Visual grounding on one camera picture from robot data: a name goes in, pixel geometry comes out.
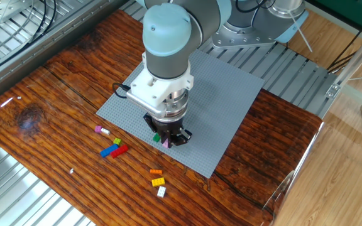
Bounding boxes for red Lego brick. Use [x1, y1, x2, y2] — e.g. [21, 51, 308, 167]
[110, 144, 129, 159]

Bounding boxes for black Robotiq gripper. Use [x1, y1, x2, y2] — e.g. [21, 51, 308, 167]
[143, 113, 194, 148]

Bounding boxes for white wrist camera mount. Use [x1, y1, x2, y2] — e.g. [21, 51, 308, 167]
[126, 51, 195, 117]

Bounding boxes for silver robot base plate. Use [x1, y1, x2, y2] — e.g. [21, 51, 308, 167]
[211, 18, 291, 50]

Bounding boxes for silver wrist flange coupling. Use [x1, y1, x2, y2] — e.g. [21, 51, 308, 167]
[162, 89, 190, 122]

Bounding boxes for black cables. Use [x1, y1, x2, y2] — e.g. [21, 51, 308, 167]
[0, 0, 58, 81]
[326, 8, 362, 73]

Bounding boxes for white cable tie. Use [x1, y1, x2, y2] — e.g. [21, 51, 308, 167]
[289, 11, 313, 53]

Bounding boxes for grey Lego baseplate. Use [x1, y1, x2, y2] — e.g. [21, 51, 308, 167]
[96, 49, 265, 179]

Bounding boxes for grey metal beam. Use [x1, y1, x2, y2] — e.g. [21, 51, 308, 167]
[0, 0, 128, 110]

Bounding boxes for blue Lego brick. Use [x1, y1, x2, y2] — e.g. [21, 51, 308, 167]
[99, 144, 119, 158]

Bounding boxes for yellow Lego brick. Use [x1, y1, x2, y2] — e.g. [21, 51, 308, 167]
[151, 177, 166, 188]

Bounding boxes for black looped base cable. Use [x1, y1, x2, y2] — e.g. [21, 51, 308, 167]
[234, 0, 276, 14]

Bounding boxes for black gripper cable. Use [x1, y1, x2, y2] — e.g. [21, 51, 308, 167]
[111, 82, 133, 100]

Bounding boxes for aluminium frame post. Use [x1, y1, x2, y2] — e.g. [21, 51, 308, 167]
[324, 21, 362, 100]

